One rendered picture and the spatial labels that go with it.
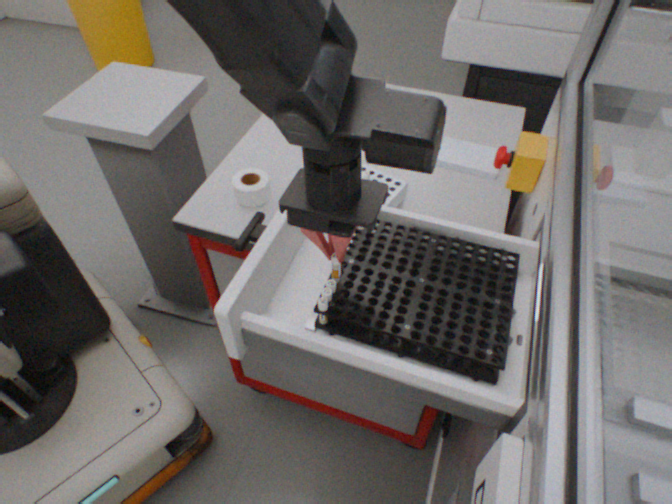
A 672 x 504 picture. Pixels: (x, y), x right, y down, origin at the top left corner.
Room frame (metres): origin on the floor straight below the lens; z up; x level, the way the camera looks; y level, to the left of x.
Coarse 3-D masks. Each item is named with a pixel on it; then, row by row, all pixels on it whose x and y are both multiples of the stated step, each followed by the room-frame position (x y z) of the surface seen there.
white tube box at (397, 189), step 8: (368, 168) 0.72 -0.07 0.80; (376, 176) 0.70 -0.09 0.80; (384, 176) 0.69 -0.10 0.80; (392, 176) 0.69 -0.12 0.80; (392, 184) 0.67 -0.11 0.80; (400, 184) 0.68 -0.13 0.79; (392, 192) 0.65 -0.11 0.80; (400, 192) 0.65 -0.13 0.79; (392, 200) 0.63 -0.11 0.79; (400, 200) 0.66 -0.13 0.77
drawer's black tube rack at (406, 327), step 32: (384, 224) 0.46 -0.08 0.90; (384, 256) 0.40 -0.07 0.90; (416, 256) 0.40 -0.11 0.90; (448, 256) 0.40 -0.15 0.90; (480, 256) 0.41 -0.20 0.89; (512, 256) 0.41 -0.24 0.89; (352, 288) 0.35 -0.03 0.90; (384, 288) 0.35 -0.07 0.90; (416, 288) 0.35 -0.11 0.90; (448, 288) 0.35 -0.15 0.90; (480, 288) 0.35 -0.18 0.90; (512, 288) 0.35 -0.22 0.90; (352, 320) 0.30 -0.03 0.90; (384, 320) 0.30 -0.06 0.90; (416, 320) 0.30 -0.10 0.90; (448, 320) 0.30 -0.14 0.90; (480, 320) 0.30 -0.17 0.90; (416, 352) 0.27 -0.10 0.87; (448, 352) 0.26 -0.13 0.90; (480, 352) 0.26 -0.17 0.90
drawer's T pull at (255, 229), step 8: (256, 216) 0.46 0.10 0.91; (264, 216) 0.47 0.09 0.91; (248, 224) 0.45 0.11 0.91; (256, 224) 0.45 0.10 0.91; (248, 232) 0.43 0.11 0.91; (256, 232) 0.43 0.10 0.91; (240, 240) 0.42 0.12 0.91; (248, 240) 0.42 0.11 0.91; (256, 240) 0.42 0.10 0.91; (240, 248) 0.41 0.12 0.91
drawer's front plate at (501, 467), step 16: (496, 448) 0.15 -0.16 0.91; (512, 448) 0.15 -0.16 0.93; (480, 464) 0.16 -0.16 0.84; (496, 464) 0.14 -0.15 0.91; (512, 464) 0.13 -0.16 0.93; (480, 480) 0.14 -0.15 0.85; (496, 480) 0.12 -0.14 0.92; (512, 480) 0.12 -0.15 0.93; (480, 496) 0.12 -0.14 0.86; (496, 496) 0.11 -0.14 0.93; (512, 496) 0.11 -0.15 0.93
